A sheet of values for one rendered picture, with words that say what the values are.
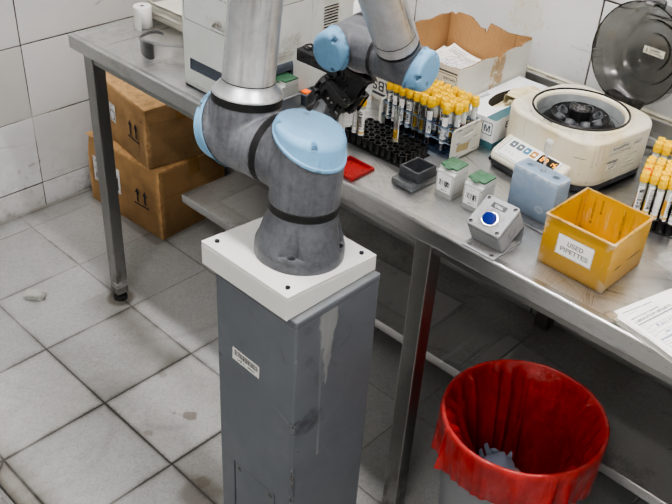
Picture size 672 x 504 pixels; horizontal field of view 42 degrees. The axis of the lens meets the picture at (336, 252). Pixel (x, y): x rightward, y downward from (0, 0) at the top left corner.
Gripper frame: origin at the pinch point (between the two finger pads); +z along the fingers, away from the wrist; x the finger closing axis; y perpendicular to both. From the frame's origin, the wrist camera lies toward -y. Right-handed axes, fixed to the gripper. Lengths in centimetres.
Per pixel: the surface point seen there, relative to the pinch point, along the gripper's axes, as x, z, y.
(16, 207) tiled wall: -4, 148, -78
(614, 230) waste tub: 10, -33, 58
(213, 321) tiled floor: 10, 104, 4
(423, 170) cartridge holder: 5.1, -10.8, 25.4
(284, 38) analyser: 1.4, -6.8, -15.4
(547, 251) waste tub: -2, -29, 54
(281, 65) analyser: 0.5, -1.9, -12.4
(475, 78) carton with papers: 31.4, -15.0, 13.4
